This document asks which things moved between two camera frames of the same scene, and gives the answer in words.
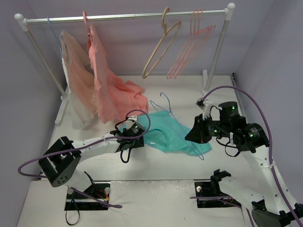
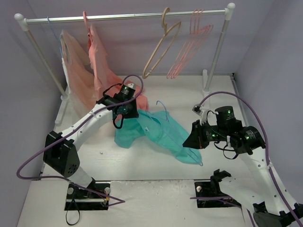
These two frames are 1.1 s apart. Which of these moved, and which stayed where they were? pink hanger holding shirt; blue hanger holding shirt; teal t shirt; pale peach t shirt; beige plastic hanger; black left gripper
Moved: teal t shirt; black left gripper
Stayed: blue hanger holding shirt; pale peach t shirt; beige plastic hanger; pink hanger holding shirt
